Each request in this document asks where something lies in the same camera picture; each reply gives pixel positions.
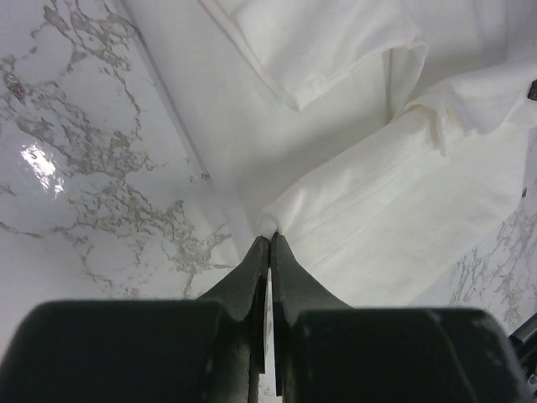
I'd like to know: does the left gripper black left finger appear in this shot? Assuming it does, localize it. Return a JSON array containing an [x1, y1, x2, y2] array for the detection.
[[1, 237, 269, 402]]

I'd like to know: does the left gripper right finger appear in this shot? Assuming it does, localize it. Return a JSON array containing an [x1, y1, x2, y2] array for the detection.
[[270, 234, 529, 402]]

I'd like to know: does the white t shirt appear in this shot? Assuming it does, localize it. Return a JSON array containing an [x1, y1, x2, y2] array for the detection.
[[125, 1, 536, 306]]

